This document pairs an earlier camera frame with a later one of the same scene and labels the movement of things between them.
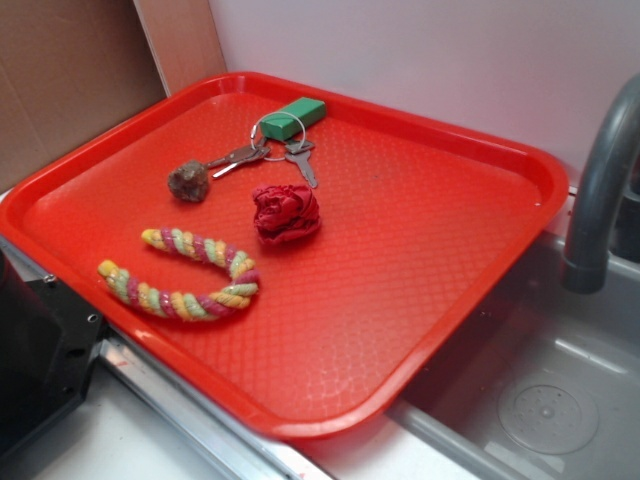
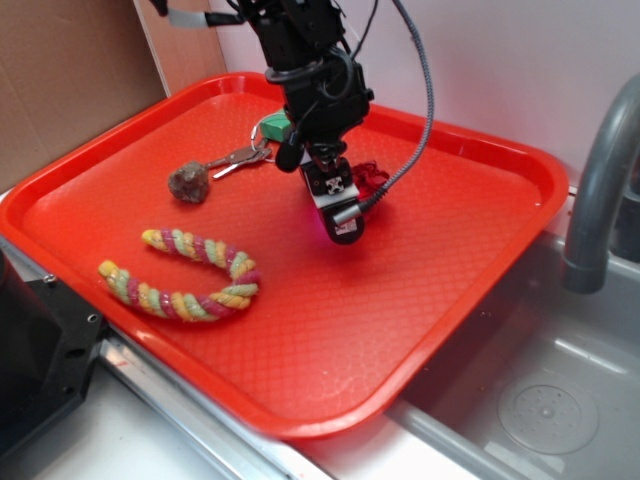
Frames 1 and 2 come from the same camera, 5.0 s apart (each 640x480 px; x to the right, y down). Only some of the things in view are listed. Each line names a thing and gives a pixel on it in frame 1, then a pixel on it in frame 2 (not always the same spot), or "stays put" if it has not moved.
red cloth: (285, 212) -> (368, 179)
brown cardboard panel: (69, 68) stays put
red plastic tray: (293, 255) stays put
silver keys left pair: (238, 157) stays put
